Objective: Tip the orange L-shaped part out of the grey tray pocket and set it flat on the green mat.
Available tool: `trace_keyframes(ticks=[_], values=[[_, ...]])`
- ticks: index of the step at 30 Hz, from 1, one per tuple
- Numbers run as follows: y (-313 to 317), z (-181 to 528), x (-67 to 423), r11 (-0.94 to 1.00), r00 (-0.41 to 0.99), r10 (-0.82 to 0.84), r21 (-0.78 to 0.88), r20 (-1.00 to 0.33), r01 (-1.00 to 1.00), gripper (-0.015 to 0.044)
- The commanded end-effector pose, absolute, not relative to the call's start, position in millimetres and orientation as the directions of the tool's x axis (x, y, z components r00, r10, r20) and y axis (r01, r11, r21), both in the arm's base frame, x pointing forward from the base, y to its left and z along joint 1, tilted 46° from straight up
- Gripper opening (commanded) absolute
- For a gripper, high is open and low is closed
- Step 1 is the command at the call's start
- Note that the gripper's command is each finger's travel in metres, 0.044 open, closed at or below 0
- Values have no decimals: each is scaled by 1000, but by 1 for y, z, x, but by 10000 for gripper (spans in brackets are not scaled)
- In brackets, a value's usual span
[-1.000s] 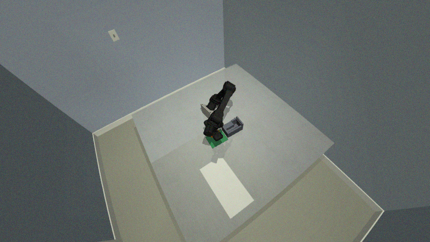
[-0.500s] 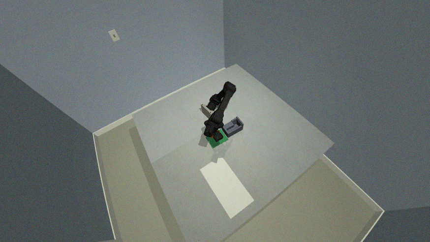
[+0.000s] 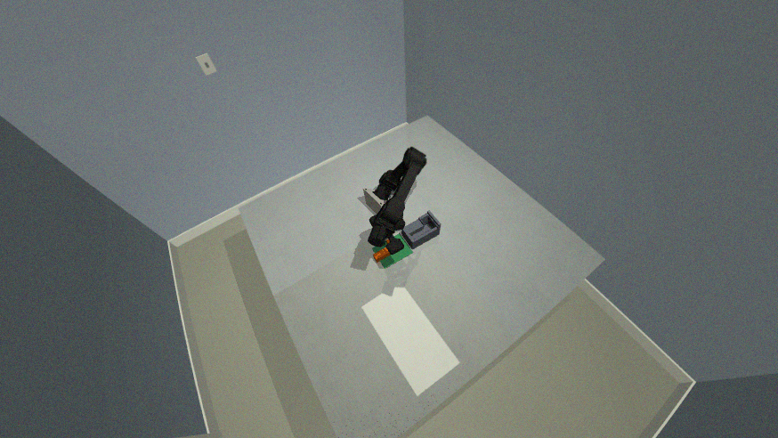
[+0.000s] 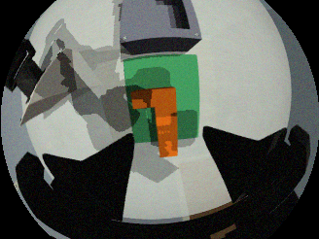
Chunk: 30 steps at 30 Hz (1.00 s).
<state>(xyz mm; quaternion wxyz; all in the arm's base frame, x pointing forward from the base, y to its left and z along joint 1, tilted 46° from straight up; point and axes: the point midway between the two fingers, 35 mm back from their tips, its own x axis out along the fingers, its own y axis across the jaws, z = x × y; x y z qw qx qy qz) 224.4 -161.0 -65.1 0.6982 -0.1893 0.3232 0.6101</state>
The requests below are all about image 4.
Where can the orange l-shaped part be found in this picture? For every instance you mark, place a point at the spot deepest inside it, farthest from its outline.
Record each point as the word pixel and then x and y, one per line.
pixel 164 99

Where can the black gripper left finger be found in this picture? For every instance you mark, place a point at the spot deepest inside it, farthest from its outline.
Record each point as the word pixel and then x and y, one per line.
pixel 103 176

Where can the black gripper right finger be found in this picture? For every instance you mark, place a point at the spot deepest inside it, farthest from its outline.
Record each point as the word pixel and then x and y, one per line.
pixel 239 159

